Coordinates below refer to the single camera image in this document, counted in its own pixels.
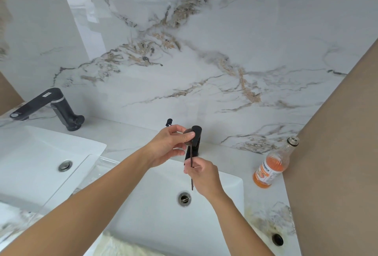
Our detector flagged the person's right hand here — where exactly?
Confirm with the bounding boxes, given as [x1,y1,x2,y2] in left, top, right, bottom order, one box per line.
[183,158,227,202]

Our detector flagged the cream crumpled cloth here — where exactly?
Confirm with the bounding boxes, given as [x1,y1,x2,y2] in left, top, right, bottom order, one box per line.
[101,232,166,256]

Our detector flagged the white rectangular sink basin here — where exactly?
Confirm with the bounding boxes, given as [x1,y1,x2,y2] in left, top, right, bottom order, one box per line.
[102,158,246,256]
[0,125,107,207]

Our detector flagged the person's left hand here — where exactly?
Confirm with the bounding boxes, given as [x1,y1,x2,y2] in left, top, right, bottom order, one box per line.
[147,124,195,168]

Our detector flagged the black countertop hole ring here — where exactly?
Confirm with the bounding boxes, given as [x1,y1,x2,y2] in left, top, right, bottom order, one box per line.
[271,233,285,247]

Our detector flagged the brown makeup brush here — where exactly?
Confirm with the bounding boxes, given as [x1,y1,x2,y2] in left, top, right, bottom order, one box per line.
[181,128,196,191]

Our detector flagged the black upright basin faucet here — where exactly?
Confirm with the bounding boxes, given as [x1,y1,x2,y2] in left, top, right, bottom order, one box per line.
[184,126,203,165]

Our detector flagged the chrome sink drain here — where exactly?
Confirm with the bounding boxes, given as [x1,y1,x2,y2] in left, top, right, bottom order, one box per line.
[177,191,192,207]
[58,160,73,173]

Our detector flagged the person's left forearm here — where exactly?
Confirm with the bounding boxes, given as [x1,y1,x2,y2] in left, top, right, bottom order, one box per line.
[0,144,155,256]

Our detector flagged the person's right forearm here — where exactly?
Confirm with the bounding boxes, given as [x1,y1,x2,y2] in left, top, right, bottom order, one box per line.
[207,189,274,256]

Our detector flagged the black angled basin faucet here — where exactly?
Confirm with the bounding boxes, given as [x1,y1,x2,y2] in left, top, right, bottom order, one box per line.
[9,88,86,132]

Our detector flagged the glass bottle of orange drink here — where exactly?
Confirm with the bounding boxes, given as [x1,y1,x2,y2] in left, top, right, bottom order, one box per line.
[252,136,300,189]

